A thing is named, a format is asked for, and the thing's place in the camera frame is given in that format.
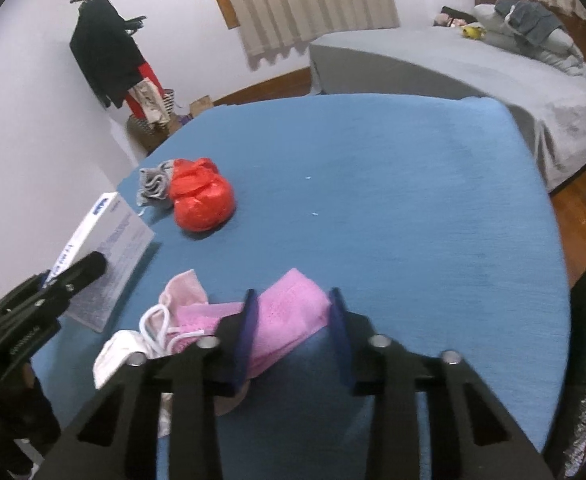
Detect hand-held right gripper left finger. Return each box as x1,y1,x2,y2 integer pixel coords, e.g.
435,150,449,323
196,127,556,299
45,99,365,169
35,288,260,480

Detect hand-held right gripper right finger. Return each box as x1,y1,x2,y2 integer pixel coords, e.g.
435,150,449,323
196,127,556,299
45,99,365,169
328,287,556,480

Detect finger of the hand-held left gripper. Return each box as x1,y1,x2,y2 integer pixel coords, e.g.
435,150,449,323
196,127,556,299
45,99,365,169
43,251,108,306

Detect white box with blue label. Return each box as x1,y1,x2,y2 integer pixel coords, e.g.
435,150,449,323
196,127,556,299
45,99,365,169
43,191,156,333

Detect pink face mask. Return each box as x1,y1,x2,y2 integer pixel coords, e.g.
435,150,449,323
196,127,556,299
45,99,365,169
165,267,332,378

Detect pale pink sock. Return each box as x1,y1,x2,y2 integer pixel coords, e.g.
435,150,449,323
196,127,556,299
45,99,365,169
159,269,210,311

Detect grey sock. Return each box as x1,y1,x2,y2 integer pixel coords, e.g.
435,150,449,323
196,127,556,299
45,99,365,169
137,159,178,210

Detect red plastic bag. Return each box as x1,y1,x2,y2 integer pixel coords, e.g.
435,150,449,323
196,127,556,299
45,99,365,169
168,157,236,233

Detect striped tote bag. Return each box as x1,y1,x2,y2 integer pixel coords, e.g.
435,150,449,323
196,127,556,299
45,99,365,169
125,89,178,136

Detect blue scalloped table cloth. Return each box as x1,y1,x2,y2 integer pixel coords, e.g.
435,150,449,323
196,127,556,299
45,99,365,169
30,92,571,480

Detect red garment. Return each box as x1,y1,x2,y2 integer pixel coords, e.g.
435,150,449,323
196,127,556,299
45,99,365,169
124,62,166,121

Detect beige cloth bag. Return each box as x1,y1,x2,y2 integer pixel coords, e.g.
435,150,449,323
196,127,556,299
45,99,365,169
128,80,171,128

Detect black coat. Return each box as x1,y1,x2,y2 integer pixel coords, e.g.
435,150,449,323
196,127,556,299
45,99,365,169
69,0,148,110

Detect bed with grey sheet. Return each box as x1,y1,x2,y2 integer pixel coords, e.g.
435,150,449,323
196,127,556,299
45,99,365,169
308,25,586,193

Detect wide beige curtain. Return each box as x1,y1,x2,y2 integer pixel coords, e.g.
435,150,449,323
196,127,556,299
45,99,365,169
213,0,401,72

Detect grey folded quilt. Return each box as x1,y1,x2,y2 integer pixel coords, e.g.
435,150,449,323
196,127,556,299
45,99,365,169
473,2,586,77

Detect dark grey garment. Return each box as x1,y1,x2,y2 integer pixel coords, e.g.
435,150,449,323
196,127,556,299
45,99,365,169
495,0,566,46

